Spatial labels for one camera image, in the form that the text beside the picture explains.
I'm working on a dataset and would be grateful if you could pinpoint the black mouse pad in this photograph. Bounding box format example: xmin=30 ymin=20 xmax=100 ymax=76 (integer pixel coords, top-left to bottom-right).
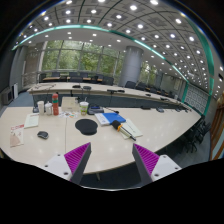
xmin=75 ymin=119 xmax=98 ymax=135

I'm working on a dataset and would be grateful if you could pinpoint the colourful leaflet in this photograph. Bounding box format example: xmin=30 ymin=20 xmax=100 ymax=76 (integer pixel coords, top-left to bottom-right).
xmin=58 ymin=111 xmax=78 ymax=118

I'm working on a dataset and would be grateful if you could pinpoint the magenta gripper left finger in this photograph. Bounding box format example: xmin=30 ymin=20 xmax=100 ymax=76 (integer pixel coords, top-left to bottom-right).
xmin=42 ymin=142 xmax=92 ymax=186

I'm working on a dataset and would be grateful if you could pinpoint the long curved conference desk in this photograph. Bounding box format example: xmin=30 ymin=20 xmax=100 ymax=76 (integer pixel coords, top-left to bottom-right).
xmin=28 ymin=82 xmax=190 ymax=112

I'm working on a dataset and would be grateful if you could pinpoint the white paper sheet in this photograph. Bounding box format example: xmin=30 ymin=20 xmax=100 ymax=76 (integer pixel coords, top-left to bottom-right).
xmin=24 ymin=113 xmax=39 ymax=128

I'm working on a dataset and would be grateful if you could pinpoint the green label coffee cup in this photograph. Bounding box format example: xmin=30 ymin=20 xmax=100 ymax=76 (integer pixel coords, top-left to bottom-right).
xmin=80 ymin=101 xmax=89 ymax=115

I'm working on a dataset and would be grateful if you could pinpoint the white paper cup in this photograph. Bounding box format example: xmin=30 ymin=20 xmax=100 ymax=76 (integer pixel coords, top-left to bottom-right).
xmin=37 ymin=101 xmax=44 ymax=115

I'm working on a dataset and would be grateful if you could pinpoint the grey round pillar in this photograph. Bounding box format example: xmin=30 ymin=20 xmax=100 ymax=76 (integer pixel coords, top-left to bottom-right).
xmin=118 ymin=46 xmax=144 ymax=87

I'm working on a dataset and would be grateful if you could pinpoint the black yellow handheld tool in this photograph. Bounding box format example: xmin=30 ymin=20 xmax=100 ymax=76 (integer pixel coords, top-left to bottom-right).
xmin=112 ymin=120 xmax=136 ymax=140

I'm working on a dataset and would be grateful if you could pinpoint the blue folder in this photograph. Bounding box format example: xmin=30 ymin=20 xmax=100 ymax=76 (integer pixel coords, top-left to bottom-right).
xmin=103 ymin=113 xmax=126 ymax=124

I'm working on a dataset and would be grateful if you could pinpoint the orange red bottle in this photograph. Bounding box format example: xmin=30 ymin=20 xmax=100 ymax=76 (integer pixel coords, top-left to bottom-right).
xmin=52 ymin=93 xmax=59 ymax=116

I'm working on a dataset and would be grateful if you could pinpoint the grey computer mouse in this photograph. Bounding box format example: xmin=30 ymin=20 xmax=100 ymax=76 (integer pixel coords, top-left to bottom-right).
xmin=37 ymin=131 xmax=49 ymax=139

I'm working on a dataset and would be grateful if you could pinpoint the grey black device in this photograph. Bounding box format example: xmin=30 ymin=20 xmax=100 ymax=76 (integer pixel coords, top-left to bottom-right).
xmin=87 ymin=106 xmax=104 ymax=115

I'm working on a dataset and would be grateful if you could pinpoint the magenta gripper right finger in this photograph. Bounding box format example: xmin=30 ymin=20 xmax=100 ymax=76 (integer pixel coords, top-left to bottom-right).
xmin=131 ymin=143 xmax=183 ymax=187

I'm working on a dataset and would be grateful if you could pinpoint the black office chair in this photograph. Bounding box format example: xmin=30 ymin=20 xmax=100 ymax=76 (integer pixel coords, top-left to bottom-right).
xmin=183 ymin=115 xmax=211 ymax=152

